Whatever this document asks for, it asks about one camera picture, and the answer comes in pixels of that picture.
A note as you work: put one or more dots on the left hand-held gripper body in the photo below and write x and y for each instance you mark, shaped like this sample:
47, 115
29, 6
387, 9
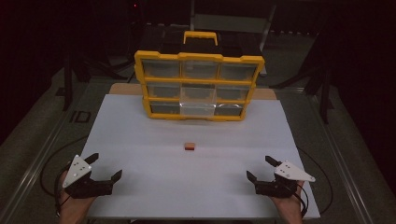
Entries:
77, 172

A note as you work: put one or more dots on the person's right hand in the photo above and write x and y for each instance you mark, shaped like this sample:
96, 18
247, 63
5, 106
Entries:
292, 208

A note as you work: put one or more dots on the black stand post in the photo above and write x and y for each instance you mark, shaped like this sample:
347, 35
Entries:
67, 84

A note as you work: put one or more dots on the person's left hand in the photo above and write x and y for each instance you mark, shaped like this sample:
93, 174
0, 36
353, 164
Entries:
73, 210

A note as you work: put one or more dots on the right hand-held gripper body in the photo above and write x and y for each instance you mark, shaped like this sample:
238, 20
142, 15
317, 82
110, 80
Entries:
288, 171

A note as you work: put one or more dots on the yellow drawer organizer cabinet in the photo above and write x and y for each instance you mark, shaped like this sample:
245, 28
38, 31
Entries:
199, 81

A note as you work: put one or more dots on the small red wooden block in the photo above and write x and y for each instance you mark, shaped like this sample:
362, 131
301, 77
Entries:
189, 146

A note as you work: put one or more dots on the aluminium floor rail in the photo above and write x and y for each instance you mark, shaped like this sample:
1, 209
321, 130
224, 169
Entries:
37, 161
345, 168

